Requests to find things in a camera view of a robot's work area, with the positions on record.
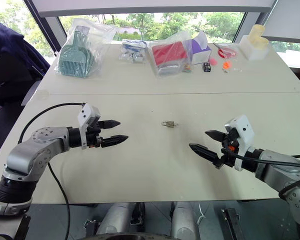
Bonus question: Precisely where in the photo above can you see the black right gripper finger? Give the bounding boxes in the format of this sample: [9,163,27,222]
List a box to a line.
[188,143,225,168]
[204,129,226,144]

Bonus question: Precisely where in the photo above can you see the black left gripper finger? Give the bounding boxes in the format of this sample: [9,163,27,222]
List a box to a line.
[97,119,122,130]
[101,134,130,149]

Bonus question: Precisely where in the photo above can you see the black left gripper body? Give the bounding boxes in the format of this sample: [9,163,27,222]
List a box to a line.
[85,120,104,149]

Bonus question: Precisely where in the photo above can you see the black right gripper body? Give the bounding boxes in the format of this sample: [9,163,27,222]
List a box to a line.
[214,132,241,169]

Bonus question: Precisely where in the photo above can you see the silver rounded robot leg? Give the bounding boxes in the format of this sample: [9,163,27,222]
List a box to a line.
[170,201,201,240]
[96,202,137,236]

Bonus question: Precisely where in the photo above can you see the blue white packets in bag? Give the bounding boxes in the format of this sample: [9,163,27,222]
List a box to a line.
[118,38,150,65]

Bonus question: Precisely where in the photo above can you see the teal dustpan in plastic bag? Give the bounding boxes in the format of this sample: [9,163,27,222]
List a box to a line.
[54,18,119,80]

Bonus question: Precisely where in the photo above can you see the red item in clear bag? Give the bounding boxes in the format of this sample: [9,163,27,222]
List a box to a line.
[212,41,239,59]

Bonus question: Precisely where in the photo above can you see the purple white tissue box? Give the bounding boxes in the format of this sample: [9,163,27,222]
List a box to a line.
[188,31,213,66]

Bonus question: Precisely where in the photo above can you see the red box in plastic bag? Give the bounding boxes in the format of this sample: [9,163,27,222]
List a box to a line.
[147,31,195,80]

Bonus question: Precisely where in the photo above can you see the dark office chair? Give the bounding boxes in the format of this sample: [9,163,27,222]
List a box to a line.
[0,72,42,162]

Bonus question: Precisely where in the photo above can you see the pale yellow plastic cups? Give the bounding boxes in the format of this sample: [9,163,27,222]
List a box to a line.
[248,24,269,48]

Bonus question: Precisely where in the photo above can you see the dark blue jacket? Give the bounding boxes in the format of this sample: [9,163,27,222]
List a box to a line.
[0,21,52,100]

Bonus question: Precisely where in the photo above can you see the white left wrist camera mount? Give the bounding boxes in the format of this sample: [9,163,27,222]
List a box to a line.
[77,102,102,151]

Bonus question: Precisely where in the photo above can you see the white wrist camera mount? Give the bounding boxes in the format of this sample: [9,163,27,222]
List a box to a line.
[224,114,256,172]
[77,102,102,151]

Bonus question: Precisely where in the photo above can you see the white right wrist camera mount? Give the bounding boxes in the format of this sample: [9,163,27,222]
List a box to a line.
[224,114,256,172]

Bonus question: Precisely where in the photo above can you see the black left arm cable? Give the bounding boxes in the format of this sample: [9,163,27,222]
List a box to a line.
[17,102,87,240]

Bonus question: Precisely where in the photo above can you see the black metal bracket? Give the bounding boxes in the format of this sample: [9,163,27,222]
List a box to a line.
[220,207,244,240]

